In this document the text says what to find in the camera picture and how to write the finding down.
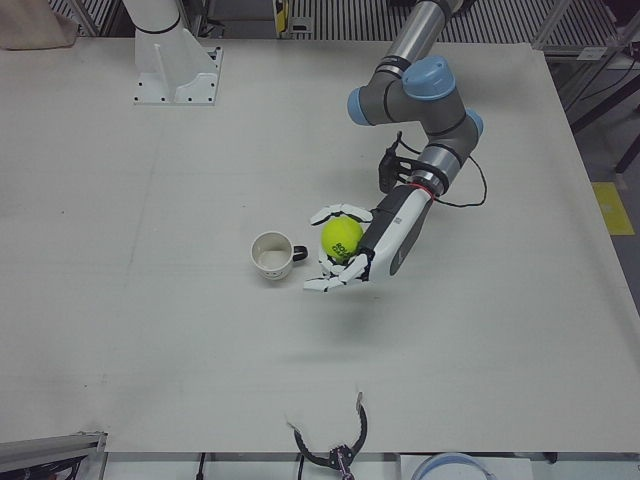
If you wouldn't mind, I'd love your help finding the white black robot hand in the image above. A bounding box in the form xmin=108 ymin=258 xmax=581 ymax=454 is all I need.
xmin=302 ymin=188 xmax=433 ymax=293

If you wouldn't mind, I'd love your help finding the yellow-green tennis ball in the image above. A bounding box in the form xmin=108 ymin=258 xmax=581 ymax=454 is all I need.
xmin=320 ymin=216 xmax=365 ymax=265

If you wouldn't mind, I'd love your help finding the blue white round robot joint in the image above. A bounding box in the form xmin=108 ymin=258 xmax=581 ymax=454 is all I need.
xmin=410 ymin=452 xmax=489 ymax=480

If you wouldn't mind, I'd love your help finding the beige fabric bag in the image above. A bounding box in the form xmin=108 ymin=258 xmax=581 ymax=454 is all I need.
xmin=0 ymin=0 xmax=77 ymax=51

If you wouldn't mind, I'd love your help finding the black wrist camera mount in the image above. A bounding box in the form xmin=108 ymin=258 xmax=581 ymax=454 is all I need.
xmin=378 ymin=131 xmax=417 ymax=196

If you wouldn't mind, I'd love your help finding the black cable with red tie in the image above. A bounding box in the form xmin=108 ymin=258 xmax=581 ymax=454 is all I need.
xmin=399 ymin=141 xmax=489 ymax=207

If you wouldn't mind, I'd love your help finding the white mug with black handle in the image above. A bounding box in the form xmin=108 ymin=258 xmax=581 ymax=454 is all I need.
xmin=250 ymin=230 xmax=311 ymax=282

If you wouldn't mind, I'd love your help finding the black curved bracket with wires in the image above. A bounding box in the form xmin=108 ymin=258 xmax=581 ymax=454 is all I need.
xmin=285 ymin=390 xmax=370 ymax=480

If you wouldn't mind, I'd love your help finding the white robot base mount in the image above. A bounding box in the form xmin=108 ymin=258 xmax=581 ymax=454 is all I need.
xmin=121 ymin=0 xmax=225 ymax=107

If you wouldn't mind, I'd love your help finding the aluminium extrusion frame profile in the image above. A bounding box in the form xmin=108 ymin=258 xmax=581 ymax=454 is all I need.
xmin=0 ymin=430 xmax=109 ymax=480

